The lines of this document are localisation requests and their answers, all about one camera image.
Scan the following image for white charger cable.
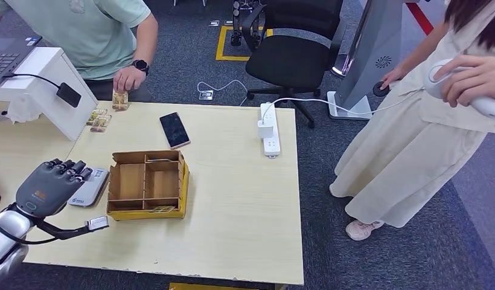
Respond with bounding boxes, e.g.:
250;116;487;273
261;89;422;121

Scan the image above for dark grey laptop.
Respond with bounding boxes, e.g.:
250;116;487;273
0;35;43;87

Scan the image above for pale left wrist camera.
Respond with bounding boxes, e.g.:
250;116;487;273
85;215;110;233

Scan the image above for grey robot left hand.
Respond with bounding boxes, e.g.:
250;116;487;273
15;158;94;219

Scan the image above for person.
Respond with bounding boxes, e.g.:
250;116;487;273
328;0;495;242
0;0;159;103

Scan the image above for person's left hand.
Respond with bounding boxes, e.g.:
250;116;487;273
112;66;147;94
433;54;495;108

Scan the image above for crumpled white tissue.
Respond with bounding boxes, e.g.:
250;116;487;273
7;97;43;124

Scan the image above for wooden divider box yellow base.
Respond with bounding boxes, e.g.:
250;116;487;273
106;149;191;222

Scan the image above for person's right hand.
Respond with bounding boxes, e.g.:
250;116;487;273
380;67;408;91

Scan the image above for black wristwatch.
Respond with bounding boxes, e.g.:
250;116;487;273
131;59;150;76

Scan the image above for white plug charger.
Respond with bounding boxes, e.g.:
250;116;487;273
257;118;275;140

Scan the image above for black office chair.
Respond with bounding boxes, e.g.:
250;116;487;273
241;0;347;130

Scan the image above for grey card reader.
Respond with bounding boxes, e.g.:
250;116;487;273
67;167;110;208

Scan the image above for black round disc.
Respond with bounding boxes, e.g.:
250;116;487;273
372;81;391;98

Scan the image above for yellow floor tape square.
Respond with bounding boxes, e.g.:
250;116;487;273
215;25;274;62

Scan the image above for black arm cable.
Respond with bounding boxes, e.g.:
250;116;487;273
0;217;59;267

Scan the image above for white desk riser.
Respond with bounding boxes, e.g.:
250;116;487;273
0;47;99;141

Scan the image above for white handheld controller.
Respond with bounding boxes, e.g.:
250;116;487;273
423;59;495;119

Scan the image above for white power strip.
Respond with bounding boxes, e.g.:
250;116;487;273
259;102;281;160

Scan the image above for black robot legs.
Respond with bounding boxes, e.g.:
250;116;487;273
230;0;264;48

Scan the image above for black power adapter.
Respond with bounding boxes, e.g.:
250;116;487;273
56;82;83;108

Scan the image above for black phone pink case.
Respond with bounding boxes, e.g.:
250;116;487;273
159;111;191;150

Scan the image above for pale pink shoe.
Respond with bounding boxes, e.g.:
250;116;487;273
345;219;386;242

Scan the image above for black camera bracket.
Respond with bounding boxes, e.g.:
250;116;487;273
33;217;92;241

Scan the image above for white floor cable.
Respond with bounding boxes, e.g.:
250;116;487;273
196;79;249;108

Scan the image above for black adapter cable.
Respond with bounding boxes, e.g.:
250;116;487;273
2;72;62;89

